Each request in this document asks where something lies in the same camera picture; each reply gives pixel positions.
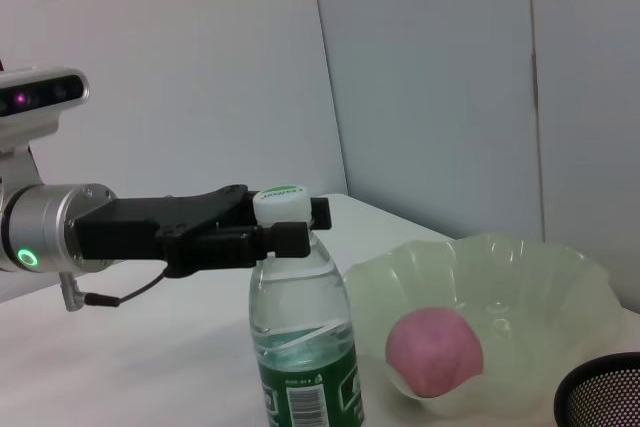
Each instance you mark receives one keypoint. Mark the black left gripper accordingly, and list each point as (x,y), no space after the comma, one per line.
(145,232)

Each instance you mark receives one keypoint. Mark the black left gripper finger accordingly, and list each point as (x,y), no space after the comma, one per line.
(321,212)

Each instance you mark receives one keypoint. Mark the clear plastic water bottle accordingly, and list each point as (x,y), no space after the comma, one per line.
(300,307)

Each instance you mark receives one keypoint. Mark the pink peach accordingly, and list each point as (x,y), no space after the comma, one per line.
(435,352)

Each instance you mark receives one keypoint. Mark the pale green glass fruit plate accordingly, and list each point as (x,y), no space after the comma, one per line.
(525,277)

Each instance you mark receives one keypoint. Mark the black mesh pen holder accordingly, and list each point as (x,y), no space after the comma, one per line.
(600,397)

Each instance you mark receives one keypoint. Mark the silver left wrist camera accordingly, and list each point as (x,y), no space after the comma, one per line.
(45,92)

